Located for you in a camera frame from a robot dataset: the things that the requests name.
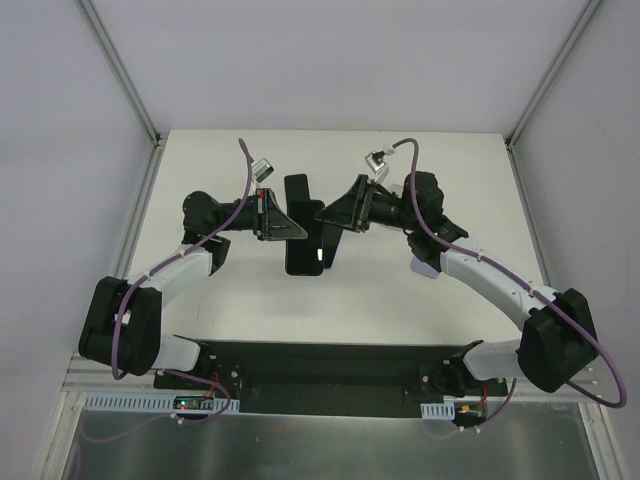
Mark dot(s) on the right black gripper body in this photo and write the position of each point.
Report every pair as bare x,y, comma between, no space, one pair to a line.
361,204

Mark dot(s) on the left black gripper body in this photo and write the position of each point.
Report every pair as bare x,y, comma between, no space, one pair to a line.
267,214

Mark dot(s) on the clear phone case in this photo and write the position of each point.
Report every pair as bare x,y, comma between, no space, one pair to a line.
395,189

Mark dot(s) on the blue phone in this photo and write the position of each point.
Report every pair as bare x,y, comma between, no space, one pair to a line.
331,237

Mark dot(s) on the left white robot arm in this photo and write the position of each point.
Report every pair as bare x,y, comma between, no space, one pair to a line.
123,328

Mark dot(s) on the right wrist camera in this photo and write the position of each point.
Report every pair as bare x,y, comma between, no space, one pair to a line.
376,161

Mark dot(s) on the left aluminium frame post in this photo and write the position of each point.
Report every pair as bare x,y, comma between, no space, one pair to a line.
98,29

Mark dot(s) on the aluminium frame post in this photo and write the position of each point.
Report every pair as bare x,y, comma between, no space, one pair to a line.
98,29
562,55

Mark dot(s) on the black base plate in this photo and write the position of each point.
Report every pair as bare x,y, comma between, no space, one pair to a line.
382,381

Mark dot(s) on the right white cable duct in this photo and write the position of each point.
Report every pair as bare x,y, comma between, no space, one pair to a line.
444,411

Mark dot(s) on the white cable duct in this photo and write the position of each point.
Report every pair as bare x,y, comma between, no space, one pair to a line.
158,403
444,411

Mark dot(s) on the left white cable duct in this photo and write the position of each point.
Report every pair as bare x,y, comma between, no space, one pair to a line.
158,403

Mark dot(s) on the right aluminium frame post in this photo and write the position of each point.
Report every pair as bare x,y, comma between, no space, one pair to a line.
562,55

